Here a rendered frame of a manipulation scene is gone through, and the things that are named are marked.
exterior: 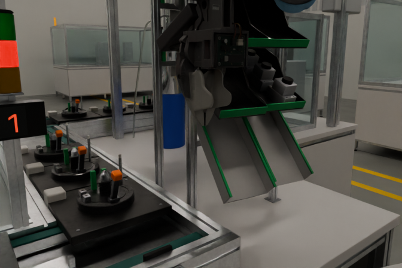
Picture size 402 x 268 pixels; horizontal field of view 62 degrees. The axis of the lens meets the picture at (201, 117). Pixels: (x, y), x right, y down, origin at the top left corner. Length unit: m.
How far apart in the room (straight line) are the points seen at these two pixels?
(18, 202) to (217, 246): 0.44
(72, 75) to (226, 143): 8.61
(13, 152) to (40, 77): 10.55
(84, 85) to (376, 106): 7.14
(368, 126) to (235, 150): 4.05
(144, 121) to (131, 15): 10.34
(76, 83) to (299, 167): 8.69
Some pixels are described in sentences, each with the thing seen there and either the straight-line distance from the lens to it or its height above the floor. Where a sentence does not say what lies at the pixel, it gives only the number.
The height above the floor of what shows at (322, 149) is 0.76.
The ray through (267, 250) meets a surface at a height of 0.86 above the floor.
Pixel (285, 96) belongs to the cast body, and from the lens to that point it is 0.90.
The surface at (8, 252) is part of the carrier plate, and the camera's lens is 0.77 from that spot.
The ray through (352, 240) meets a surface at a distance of 1.00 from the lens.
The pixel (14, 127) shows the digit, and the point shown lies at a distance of 0.75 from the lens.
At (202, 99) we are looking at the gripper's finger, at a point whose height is 1.27.
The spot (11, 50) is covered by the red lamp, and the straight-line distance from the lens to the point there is 0.74.
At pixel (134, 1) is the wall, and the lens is 12.40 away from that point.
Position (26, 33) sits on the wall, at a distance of 11.28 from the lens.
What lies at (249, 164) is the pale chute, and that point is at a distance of 0.89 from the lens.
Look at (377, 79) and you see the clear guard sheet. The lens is 4.78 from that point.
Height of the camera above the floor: 1.34
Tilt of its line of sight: 11 degrees down
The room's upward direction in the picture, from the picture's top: straight up
